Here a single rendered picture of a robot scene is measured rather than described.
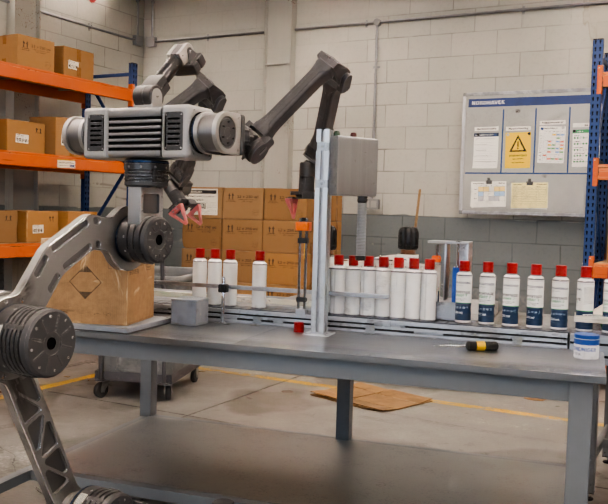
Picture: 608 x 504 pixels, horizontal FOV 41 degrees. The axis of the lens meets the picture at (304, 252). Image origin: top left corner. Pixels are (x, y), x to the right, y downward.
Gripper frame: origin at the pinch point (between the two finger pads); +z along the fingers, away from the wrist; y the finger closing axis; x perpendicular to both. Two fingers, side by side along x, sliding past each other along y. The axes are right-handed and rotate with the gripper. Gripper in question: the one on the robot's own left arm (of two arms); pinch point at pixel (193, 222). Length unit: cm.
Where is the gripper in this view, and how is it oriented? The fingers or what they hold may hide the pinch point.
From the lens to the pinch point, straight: 317.6
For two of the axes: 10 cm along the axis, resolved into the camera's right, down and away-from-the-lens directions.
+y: 4.5, -0.2, 8.9
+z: 5.4, 8.0, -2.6
